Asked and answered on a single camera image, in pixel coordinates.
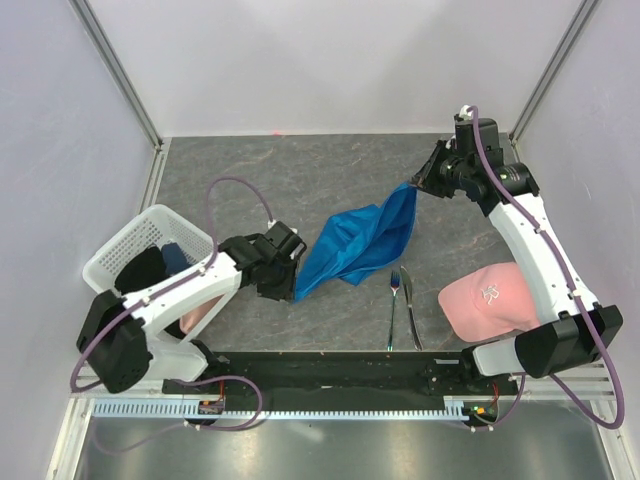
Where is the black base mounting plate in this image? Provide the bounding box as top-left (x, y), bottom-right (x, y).
top-left (162, 351), bottom-right (518, 410)

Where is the left aluminium frame post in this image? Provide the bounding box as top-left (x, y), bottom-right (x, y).
top-left (67, 0), bottom-right (166, 151)

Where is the pink cap in basket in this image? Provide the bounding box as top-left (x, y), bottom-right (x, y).
top-left (179, 296), bottom-right (222, 335)

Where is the blue cloth napkin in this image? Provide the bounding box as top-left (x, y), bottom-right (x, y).
top-left (294, 183), bottom-right (417, 303)

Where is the white plastic perforated basket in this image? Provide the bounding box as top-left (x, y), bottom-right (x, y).
top-left (82, 203), bottom-right (227, 351)

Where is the iridescent rainbow fork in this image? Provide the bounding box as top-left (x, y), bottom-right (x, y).
top-left (386, 270), bottom-right (401, 352)

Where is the right aluminium frame post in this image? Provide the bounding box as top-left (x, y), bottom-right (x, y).
top-left (508, 0), bottom-right (600, 147)

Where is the black cloth in basket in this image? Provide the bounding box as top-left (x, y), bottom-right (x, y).
top-left (114, 246), bottom-right (168, 295)

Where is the silver table knife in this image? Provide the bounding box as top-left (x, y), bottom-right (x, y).
top-left (400, 266), bottom-right (423, 351)

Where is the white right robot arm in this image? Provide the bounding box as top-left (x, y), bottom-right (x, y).
top-left (410, 140), bottom-right (623, 394)

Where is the pink baseball cap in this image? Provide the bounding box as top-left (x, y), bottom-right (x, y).
top-left (438, 262), bottom-right (541, 343)

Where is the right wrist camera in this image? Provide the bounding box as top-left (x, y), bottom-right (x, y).
top-left (451, 105), bottom-right (503, 164)

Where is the navy cloth in basket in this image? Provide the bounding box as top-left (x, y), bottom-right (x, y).
top-left (160, 243), bottom-right (191, 276)

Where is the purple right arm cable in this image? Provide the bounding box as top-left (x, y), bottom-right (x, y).
top-left (467, 104), bottom-right (626, 430)

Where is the aluminium frame post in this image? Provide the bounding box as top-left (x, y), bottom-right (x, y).
top-left (508, 0), bottom-right (600, 147)
top-left (67, 0), bottom-right (166, 151)

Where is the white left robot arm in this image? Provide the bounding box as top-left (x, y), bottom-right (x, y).
top-left (78, 228), bottom-right (307, 394)

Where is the light blue cable duct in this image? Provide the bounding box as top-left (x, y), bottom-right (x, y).
top-left (92, 398), bottom-right (469, 421)

